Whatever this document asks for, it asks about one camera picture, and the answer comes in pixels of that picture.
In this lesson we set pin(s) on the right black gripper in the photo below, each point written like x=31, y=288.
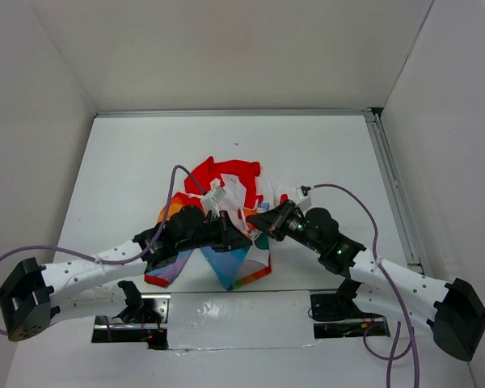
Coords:
x=274, y=221

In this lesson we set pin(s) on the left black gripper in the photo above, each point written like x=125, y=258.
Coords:
x=229, y=237

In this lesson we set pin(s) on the colourful rainbow children's jacket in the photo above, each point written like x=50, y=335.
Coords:
x=246, y=194

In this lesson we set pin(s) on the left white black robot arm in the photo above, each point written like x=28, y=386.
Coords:
x=36, y=296

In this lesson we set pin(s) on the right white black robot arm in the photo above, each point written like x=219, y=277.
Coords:
x=451, y=311

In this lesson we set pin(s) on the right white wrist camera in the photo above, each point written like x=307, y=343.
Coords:
x=302, y=198

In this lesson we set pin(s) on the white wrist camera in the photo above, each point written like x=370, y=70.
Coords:
x=302, y=198
x=211, y=200

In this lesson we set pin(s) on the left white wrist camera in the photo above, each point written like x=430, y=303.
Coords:
x=211, y=200

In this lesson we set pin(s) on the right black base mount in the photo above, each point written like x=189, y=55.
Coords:
x=335, y=315

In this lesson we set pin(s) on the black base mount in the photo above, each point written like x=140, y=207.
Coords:
x=335, y=315
x=142, y=319

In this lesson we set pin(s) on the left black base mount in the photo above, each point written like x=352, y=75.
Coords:
x=142, y=319

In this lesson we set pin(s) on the aluminium frame rail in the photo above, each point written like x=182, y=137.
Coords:
x=342, y=155

